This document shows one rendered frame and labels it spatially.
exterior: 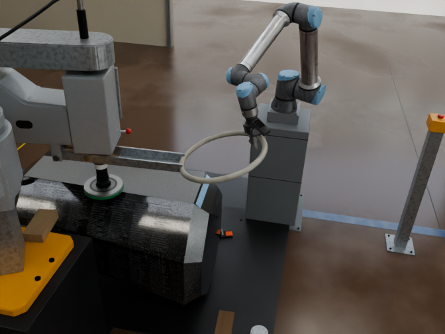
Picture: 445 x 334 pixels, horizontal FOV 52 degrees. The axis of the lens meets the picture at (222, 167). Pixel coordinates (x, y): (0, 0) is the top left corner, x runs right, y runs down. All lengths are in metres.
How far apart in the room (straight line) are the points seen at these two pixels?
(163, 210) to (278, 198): 1.24
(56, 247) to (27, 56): 0.91
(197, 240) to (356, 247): 1.49
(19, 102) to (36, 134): 0.18
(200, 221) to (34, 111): 1.03
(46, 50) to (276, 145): 1.74
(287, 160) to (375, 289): 1.07
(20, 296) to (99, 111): 0.90
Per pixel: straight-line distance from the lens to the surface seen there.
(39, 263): 2.34
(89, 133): 2.37
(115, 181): 2.67
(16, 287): 2.26
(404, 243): 3.73
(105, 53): 2.23
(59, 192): 2.81
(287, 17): 2.81
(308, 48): 2.92
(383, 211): 4.09
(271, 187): 3.50
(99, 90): 2.25
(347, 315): 3.16
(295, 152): 3.32
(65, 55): 2.24
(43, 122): 2.44
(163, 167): 2.44
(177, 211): 2.55
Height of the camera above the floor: 2.33
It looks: 33 degrees down
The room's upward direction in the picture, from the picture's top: 2 degrees clockwise
